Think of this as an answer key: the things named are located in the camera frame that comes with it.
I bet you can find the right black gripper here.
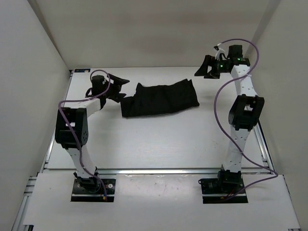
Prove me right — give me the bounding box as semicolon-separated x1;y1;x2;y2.
195;55;230;79

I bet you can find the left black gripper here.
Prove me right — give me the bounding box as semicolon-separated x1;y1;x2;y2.
103;73;129;102

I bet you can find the black skirt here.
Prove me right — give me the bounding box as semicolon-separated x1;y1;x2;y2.
120;79;200;118

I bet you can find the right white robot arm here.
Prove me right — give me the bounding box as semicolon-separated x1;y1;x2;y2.
194;45;265;193

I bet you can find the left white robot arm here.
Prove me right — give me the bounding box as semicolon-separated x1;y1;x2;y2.
55;73;129;193

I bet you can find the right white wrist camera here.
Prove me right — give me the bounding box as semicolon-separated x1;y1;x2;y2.
213;43;226;60

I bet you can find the aluminium front rail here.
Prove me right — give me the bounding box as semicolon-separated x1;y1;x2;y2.
42;168;270;175

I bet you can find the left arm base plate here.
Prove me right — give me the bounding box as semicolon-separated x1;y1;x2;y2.
71;178;116;203

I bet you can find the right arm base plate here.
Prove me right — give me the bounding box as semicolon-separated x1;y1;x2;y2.
198;169;248;204

